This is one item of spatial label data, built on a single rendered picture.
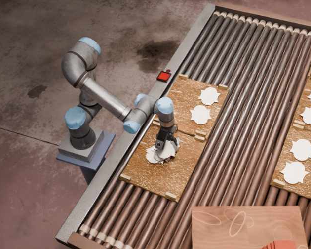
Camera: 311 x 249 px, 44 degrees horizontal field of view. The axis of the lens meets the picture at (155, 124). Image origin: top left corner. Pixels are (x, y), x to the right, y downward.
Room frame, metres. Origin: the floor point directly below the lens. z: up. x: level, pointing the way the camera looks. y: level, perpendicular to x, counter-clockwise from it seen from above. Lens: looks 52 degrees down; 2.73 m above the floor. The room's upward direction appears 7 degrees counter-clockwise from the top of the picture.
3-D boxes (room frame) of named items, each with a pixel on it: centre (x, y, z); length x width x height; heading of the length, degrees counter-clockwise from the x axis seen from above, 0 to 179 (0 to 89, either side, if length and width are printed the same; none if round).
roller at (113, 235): (1.53, -0.20, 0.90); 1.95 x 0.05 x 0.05; 148
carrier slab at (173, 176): (1.16, -0.02, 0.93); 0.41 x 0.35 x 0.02; 148
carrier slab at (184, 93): (1.52, -0.24, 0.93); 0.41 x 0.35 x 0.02; 150
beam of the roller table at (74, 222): (1.65, -0.01, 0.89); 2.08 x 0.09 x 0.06; 148
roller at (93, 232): (1.59, -0.11, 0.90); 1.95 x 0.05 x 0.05; 148
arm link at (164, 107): (1.20, -0.06, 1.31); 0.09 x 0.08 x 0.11; 56
